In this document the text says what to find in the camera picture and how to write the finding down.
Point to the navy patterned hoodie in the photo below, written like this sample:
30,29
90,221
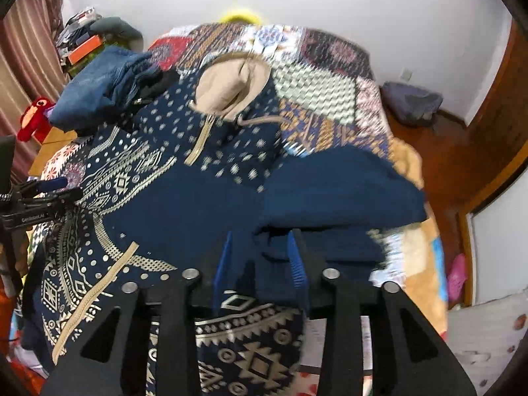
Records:
185,198

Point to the grey-green pillow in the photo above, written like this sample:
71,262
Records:
117,29

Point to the blue jeans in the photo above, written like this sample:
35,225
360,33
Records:
95,86

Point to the pink shoe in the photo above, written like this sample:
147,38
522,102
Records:
456,276

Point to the pile of clutter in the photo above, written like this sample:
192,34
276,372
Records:
76,24

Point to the patchwork patterned bedspread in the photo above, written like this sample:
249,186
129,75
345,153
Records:
317,86

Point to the striped brown curtain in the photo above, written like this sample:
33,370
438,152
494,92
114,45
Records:
20,70

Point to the red plush toy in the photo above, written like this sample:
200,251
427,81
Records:
35,117

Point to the white wall outlet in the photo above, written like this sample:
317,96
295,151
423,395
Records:
406,75

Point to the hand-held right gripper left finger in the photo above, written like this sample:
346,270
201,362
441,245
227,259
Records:
222,268

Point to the yellow round object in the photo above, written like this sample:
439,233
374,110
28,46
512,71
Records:
239,16

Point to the grey backpack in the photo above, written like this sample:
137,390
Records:
412,101

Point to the orange fleece blanket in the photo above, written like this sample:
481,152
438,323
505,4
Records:
416,251

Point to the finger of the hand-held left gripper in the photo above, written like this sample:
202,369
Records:
57,200
51,184

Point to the white painted board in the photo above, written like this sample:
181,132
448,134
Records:
486,338

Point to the black garment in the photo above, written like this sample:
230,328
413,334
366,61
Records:
159,84

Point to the orange box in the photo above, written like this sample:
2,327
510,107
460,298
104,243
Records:
84,49

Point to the white door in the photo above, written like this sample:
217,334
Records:
503,255

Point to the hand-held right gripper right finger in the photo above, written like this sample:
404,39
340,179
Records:
296,266

